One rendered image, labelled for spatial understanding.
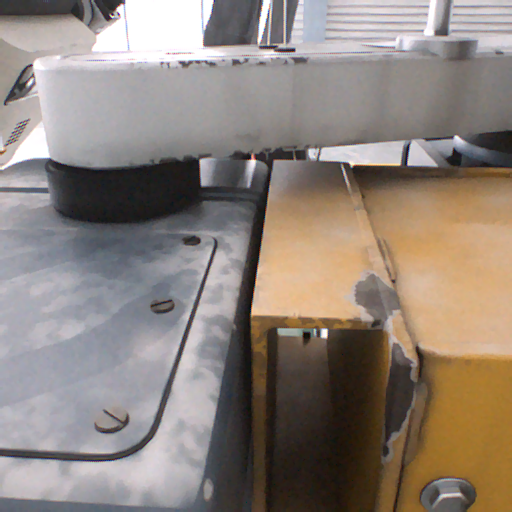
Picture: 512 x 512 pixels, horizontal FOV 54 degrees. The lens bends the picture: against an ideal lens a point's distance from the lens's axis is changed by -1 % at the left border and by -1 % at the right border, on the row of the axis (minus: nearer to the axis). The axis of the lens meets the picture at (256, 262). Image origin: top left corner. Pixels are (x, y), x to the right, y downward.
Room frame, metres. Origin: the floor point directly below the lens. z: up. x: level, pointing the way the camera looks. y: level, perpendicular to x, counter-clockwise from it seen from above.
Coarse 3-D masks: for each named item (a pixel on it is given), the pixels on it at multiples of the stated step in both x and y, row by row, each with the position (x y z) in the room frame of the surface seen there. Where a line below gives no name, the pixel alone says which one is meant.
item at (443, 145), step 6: (432, 138) 0.60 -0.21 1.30; (438, 138) 0.60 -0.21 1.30; (444, 138) 0.60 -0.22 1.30; (450, 138) 0.60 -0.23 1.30; (408, 144) 0.58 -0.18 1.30; (432, 144) 0.58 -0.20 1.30; (438, 144) 0.58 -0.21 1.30; (444, 144) 0.58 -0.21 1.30; (450, 144) 0.58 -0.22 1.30; (402, 150) 0.59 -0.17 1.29; (408, 150) 0.58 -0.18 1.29; (438, 150) 0.55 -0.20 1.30; (444, 150) 0.55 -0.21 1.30; (450, 150) 0.55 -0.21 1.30; (402, 156) 0.59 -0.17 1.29; (444, 156) 0.53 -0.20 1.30; (450, 156) 0.53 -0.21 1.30; (402, 162) 0.59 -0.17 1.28
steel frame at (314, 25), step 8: (304, 0) 7.37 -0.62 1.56; (312, 0) 7.37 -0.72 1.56; (320, 0) 7.36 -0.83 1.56; (304, 8) 7.37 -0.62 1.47; (312, 8) 7.37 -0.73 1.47; (320, 8) 7.36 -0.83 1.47; (304, 16) 7.37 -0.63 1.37; (312, 16) 7.37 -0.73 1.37; (320, 16) 7.36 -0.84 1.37; (304, 24) 7.37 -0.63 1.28; (312, 24) 7.37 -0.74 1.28; (320, 24) 7.37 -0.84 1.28; (304, 32) 7.37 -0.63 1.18; (312, 32) 7.37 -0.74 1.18; (320, 32) 7.37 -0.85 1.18; (304, 40) 7.37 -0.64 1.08; (312, 40) 7.37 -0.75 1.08; (320, 40) 7.37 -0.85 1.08
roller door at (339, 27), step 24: (336, 0) 7.74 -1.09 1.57; (360, 0) 7.72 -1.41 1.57; (384, 0) 7.70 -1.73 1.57; (408, 0) 7.68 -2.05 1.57; (456, 0) 7.63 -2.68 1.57; (480, 0) 7.61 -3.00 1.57; (504, 0) 7.59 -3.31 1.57; (336, 24) 7.74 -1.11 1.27; (360, 24) 7.72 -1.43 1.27; (384, 24) 7.70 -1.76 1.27; (408, 24) 7.68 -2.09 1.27; (456, 24) 7.63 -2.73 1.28; (480, 24) 7.61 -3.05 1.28; (504, 24) 7.58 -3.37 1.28
